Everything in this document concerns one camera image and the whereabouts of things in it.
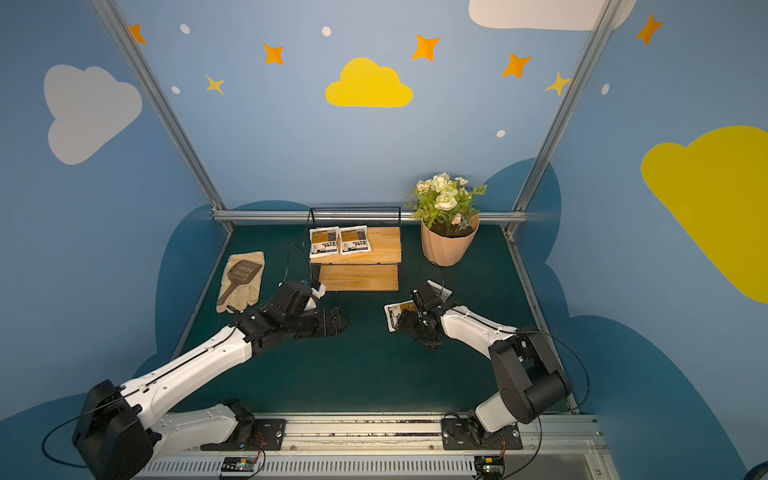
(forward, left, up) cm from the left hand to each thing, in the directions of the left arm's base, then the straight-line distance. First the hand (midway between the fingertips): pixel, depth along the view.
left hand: (340, 319), depth 80 cm
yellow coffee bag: (+25, +8, +3) cm, 27 cm away
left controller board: (-32, +23, -15) cm, 42 cm away
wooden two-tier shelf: (+27, -9, -14) cm, 31 cm away
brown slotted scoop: (+23, +39, -12) cm, 47 cm away
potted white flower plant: (+29, -30, +15) cm, 44 cm away
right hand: (+3, -20, -12) cm, 23 cm away
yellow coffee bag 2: (+26, -1, +3) cm, 26 cm away
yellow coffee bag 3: (+10, -15, -13) cm, 22 cm away
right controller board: (-31, -39, -16) cm, 52 cm away
